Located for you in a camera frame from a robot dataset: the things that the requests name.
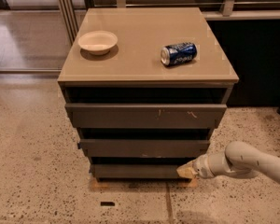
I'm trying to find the blue Pepsi can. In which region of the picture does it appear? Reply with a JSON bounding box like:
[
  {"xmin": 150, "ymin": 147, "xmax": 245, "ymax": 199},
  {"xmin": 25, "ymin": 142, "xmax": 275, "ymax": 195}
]
[{"xmin": 161, "ymin": 42, "xmax": 197, "ymax": 66}]

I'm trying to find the grey drawer cabinet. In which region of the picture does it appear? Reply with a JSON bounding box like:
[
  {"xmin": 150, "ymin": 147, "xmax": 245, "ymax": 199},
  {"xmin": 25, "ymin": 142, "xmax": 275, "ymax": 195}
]
[{"xmin": 58, "ymin": 7, "xmax": 238, "ymax": 167}]

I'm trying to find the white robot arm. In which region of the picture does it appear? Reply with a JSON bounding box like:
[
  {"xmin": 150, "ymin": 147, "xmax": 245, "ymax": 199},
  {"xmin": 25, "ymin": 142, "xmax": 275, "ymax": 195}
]
[{"xmin": 176, "ymin": 141, "xmax": 280, "ymax": 185}]

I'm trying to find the grey top drawer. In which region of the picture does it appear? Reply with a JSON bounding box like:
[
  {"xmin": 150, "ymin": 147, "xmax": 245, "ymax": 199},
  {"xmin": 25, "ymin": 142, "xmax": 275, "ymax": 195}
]
[{"xmin": 65, "ymin": 104, "xmax": 227, "ymax": 129}]

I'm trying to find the white paper bowl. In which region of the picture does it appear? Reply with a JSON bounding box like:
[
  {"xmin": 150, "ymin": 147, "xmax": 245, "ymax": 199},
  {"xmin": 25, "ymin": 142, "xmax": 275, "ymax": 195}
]
[{"xmin": 78, "ymin": 31, "xmax": 118, "ymax": 55}]

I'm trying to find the grey bottom drawer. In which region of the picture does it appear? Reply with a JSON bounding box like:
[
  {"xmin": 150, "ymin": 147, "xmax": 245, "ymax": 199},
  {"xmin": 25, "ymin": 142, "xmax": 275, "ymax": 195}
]
[{"xmin": 91, "ymin": 164, "xmax": 181, "ymax": 179}]

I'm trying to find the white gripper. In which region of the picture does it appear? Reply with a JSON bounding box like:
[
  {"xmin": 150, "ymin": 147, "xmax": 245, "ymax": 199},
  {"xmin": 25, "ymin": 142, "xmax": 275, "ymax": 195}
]
[{"xmin": 176, "ymin": 152, "xmax": 229, "ymax": 179}]

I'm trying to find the grey drawer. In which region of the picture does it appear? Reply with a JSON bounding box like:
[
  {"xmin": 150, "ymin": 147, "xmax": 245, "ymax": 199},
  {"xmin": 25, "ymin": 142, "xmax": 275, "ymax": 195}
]
[
  {"xmin": 79, "ymin": 139, "xmax": 210, "ymax": 158},
  {"xmin": 65, "ymin": 104, "xmax": 227, "ymax": 129},
  {"xmin": 91, "ymin": 164, "xmax": 181, "ymax": 179}
]

